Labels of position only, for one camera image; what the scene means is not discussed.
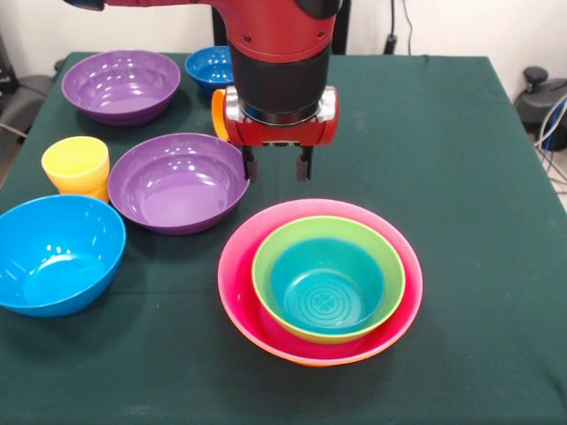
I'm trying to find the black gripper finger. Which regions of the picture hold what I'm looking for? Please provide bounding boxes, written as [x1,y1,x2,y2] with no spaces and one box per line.
[241,144,260,183]
[295,145,315,182]

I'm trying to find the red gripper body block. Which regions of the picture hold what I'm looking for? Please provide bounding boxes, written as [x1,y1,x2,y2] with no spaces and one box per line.
[223,84,341,148]

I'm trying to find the orange plastic cup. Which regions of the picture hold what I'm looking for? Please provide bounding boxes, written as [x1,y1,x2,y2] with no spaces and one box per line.
[210,89,232,143]

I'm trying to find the purple plastic bowl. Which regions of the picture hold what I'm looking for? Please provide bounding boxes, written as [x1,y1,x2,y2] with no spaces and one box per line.
[107,132,252,236]
[60,49,182,128]

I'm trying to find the green plastic bowl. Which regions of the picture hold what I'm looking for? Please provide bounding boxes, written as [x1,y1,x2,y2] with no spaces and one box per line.
[251,215,407,345]

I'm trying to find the pink plastic bowl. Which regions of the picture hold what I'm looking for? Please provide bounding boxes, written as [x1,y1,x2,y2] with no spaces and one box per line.
[216,197,424,365]

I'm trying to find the light blue plastic cup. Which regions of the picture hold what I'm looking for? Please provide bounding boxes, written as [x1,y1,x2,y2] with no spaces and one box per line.
[269,237,385,336]

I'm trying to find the yellow plastic cup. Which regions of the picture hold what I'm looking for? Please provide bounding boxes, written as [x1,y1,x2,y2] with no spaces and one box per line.
[41,135,111,204]

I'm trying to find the light blue plastic bowl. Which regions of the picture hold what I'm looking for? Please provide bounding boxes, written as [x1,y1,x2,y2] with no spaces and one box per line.
[0,194,128,318]

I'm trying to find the small dark blue bowl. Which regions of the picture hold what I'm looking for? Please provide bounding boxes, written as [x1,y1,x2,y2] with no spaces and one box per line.
[184,45,236,97]

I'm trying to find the dark green table cloth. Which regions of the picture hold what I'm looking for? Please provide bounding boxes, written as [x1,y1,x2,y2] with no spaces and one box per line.
[0,51,567,425]

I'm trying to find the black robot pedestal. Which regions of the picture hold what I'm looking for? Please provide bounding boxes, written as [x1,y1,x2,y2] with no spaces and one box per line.
[211,0,352,56]

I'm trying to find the black hanging cable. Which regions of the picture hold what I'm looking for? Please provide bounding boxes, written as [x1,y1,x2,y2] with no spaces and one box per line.
[383,0,416,56]

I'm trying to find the tangle of floor cables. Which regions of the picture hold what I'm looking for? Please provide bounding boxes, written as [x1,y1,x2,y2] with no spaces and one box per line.
[533,95,567,196]

